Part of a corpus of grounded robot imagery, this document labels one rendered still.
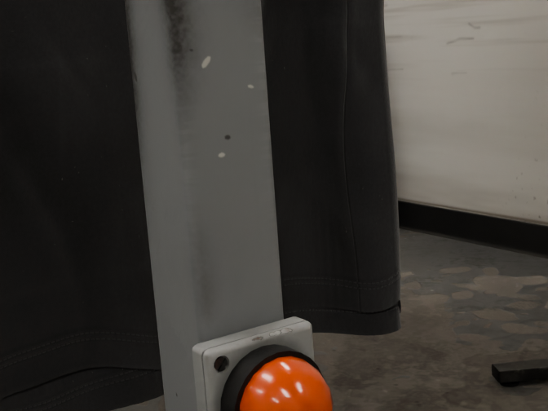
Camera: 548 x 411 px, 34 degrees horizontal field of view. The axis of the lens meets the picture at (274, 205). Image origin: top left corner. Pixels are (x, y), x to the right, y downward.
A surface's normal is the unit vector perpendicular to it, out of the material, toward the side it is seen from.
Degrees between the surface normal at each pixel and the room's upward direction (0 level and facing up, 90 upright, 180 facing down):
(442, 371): 0
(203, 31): 90
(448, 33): 90
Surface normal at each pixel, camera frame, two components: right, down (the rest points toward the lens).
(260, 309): 0.56, 0.12
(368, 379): -0.07, -0.98
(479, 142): -0.83, 0.17
